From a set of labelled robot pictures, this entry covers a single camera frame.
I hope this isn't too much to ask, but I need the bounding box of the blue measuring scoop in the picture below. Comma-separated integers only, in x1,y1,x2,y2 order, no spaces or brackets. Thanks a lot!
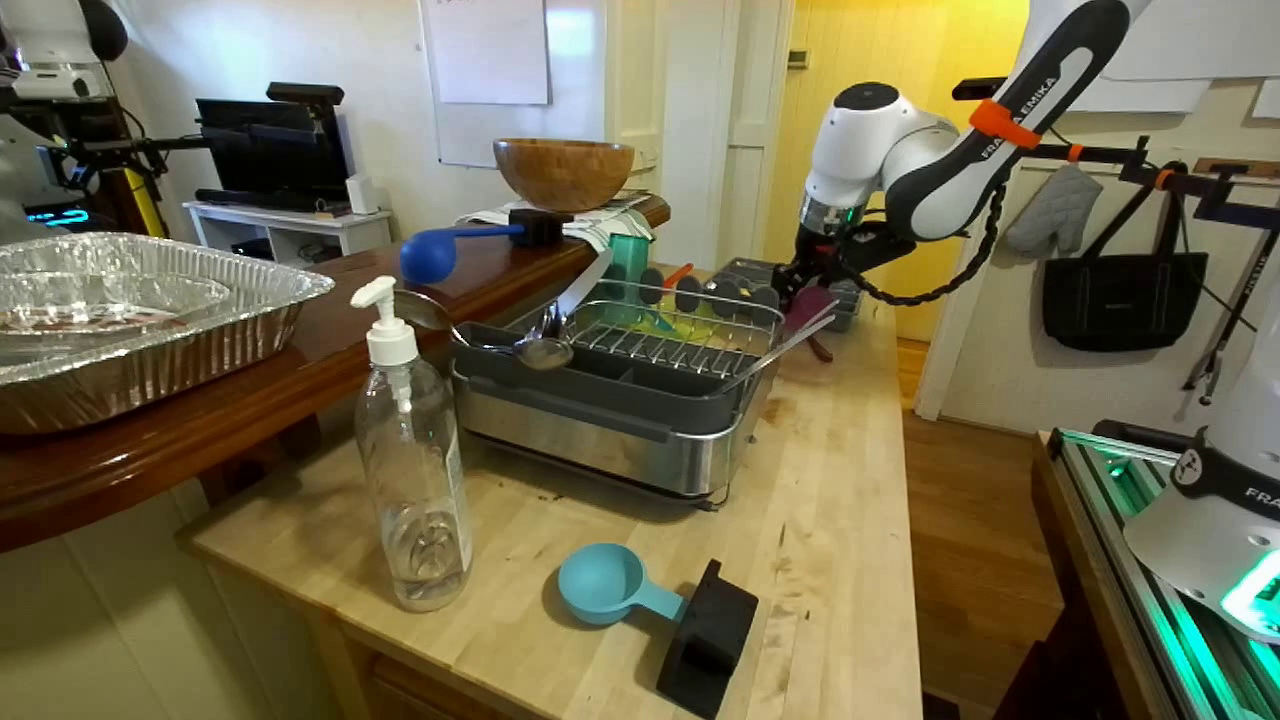
553,540,691,630

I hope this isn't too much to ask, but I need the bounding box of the white side table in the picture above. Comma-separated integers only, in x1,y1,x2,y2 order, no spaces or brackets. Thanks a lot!
182,196,401,265

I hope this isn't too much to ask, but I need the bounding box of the background robot equipment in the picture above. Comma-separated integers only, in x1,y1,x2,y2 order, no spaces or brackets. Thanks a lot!
0,0,182,240

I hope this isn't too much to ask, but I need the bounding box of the white wall board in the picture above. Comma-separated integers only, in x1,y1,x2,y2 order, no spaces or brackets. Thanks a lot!
416,0,557,111

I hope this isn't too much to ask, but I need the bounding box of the wooden bowl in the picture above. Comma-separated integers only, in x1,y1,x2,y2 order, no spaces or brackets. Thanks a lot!
494,137,640,221

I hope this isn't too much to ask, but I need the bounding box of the steel spoon in rack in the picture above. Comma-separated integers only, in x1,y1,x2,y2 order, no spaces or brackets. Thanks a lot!
518,257,612,376

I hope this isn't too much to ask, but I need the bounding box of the grey cutlery tray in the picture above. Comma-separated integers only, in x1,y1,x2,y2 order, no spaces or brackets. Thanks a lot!
704,257,864,330

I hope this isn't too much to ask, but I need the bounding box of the teal plastic cup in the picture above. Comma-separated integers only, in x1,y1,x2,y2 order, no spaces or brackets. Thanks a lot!
604,231,657,292

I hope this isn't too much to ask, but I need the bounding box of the black hanging bag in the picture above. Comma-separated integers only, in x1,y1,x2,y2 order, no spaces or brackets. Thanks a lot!
1042,174,1211,355

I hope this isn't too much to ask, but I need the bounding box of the black plastic block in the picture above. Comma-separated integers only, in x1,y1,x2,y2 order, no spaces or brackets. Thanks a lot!
651,557,766,720

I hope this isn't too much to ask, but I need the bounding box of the steel dish drying rack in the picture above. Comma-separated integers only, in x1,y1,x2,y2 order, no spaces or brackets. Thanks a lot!
446,271,843,512

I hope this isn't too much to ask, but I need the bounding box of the aluminium foil tray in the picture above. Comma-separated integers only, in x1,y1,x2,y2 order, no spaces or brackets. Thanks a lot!
0,229,340,439

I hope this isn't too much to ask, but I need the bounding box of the yellow-green plastic plate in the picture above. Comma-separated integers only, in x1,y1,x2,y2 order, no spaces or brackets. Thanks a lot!
612,301,771,358

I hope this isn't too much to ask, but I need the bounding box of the purple plastic cup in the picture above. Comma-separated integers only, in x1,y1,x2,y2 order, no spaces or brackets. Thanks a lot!
783,296,843,342

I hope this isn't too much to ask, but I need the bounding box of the black camera on clamp arm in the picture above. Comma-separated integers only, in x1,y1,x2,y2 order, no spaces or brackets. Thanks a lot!
950,73,1280,231

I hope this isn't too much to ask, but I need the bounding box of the clear soap dispenser bottle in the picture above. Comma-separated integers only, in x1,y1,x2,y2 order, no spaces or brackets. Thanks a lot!
347,271,482,614

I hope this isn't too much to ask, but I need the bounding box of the black box device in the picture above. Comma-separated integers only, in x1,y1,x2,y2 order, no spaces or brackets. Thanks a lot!
192,81,360,217

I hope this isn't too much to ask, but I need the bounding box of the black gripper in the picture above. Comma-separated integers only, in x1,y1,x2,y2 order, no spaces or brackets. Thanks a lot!
771,224,872,315

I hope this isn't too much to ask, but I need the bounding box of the black cable bundle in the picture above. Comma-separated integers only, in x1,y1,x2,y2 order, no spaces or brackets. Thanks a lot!
851,173,1013,308

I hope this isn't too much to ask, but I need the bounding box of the grey oven mitt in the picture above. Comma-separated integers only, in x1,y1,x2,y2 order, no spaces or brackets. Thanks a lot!
1001,161,1109,265

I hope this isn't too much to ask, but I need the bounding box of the metal robot base platform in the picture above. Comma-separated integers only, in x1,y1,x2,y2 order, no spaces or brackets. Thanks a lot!
1045,422,1280,720

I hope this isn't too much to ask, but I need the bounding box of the dark wooden counter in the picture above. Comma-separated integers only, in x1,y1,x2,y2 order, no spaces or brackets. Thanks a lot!
0,192,677,559

